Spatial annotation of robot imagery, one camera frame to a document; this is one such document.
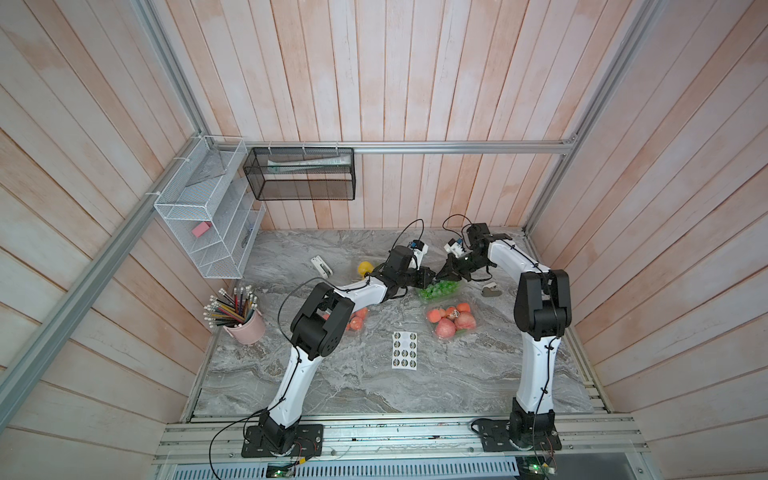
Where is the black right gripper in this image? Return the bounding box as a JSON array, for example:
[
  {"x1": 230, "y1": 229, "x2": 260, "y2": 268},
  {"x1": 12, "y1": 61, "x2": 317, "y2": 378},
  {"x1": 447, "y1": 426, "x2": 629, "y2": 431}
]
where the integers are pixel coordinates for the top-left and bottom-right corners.
[{"x1": 436, "y1": 253, "x2": 486, "y2": 282}]

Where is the clear box of grapes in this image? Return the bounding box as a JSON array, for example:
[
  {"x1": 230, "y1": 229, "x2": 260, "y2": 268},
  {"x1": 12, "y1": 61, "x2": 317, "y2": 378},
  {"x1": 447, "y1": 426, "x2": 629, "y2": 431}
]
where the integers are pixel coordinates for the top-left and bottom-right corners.
[{"x1": 416, "y1": 280, "x2": 462, "y2": 302}]

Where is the clear box of red apples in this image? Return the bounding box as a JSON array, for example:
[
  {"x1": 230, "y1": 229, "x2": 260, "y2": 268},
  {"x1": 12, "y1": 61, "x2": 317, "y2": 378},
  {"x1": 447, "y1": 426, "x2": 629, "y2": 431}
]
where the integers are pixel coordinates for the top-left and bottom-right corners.
[{"x1": 425, "y1": 302, "x2": 478, "y2": 340}]

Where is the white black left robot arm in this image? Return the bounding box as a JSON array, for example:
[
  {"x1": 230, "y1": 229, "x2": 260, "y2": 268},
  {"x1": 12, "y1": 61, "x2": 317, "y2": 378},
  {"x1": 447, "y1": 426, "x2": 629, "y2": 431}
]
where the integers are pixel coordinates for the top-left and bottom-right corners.
[{"x1": 242, "y1": 240, "x2": 435, "y2": 458}]

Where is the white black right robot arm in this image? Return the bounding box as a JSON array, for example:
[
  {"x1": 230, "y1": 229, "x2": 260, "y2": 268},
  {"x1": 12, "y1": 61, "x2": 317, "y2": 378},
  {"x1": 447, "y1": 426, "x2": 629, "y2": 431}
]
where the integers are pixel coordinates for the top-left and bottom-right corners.
[{"x1": 437, "y1": 223, "x2": 572, "y2": 452}]

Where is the small grey tape dispenser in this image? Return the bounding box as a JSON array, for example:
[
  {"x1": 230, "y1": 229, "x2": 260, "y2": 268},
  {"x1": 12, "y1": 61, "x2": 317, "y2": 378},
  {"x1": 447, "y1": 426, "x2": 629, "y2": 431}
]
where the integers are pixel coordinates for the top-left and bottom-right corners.
[{"x1": 481, "y1": 282, "x2": 503, "y2": 298}]

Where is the clear box of small peaches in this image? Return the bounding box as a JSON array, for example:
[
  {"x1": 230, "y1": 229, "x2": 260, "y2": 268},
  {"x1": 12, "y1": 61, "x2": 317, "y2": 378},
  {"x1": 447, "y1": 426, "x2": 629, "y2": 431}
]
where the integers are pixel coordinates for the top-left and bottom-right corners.
[{"x1": 345, "y1": 307, "x2": 369, "y2": 331}]

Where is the paper in black basket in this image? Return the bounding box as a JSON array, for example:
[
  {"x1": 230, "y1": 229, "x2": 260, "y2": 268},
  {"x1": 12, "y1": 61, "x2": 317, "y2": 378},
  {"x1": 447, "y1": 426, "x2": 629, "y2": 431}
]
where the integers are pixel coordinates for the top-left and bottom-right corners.
[{"x1": 266, "y1": 155, "x2": 353, "y2": 174}]

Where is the colored pencils bundle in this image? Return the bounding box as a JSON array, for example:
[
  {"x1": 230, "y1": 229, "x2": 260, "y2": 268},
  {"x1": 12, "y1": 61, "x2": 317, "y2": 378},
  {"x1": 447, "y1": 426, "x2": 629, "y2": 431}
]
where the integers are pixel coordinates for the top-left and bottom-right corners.
[{"x1": 203, "y1": 286, "x2": 257, "y2": 328}]

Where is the pink eraser block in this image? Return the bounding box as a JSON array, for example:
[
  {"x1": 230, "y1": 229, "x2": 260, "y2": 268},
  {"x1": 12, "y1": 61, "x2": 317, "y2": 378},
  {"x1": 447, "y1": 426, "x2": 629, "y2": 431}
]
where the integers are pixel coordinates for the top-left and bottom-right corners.
[{"x1": 191, "y1": 221, "x2": 212, "y2": 238}]

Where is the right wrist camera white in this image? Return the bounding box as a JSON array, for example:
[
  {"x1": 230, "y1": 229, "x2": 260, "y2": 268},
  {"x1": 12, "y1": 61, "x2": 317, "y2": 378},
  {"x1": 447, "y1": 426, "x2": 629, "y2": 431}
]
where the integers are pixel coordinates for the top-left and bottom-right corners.
[{"x1": 444, "y1": 238, "x2": 469, "y2": 258}]

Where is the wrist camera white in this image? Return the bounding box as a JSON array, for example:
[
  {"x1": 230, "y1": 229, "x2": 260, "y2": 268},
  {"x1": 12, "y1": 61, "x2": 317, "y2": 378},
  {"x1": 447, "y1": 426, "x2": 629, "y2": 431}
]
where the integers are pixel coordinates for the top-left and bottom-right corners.
[
  {"x1": 444, "y1": 238, "x2": 469, "y2": 258},
  {"x1": 408, "y1": 239, "x2": 429, "y2": 270}
]

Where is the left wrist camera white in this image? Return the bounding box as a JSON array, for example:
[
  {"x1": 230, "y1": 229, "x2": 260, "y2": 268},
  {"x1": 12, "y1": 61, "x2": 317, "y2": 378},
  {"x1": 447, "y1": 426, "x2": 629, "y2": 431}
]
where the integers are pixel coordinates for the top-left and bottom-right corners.
[{"x1": 408, "y1": 239, "x2": 429, "y2": 270}]

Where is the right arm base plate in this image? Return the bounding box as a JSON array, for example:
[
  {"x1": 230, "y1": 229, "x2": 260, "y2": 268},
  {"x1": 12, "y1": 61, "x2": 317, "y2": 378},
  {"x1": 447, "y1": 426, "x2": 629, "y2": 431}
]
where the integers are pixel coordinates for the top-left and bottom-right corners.
[{"x1": 470, "y1": 418, "x2": 562, "y2": 453}]

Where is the black wire mesh basket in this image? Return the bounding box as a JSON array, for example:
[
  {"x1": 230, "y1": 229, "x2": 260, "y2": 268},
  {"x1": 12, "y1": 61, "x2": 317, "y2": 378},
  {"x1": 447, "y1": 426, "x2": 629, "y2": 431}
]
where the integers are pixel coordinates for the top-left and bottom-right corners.
[{"x1": 243, "y1": 146, "x2": 357, "y2": 201}]

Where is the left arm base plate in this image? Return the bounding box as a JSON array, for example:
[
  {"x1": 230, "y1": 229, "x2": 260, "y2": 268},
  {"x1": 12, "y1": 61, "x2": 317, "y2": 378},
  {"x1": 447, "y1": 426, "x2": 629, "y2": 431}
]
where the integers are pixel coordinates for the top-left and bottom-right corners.
[{"x1": 241, "y1": 424, "x2": 324, "y2": 459}]

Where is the aluminium front rail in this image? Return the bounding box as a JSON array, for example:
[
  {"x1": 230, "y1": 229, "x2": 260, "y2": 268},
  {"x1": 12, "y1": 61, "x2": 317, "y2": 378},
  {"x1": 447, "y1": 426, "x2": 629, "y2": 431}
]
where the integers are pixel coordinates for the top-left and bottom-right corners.
[{"x1": 153, "y1": 413, "x2": 650, "y2": 465}]

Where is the white wire mesh shelf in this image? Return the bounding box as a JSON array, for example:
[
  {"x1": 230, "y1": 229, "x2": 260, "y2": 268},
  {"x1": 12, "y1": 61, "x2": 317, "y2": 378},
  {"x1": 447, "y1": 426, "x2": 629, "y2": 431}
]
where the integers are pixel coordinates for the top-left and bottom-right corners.
[{"x1": 155, "y1": 135, "x2": 266, "y2": 279}]

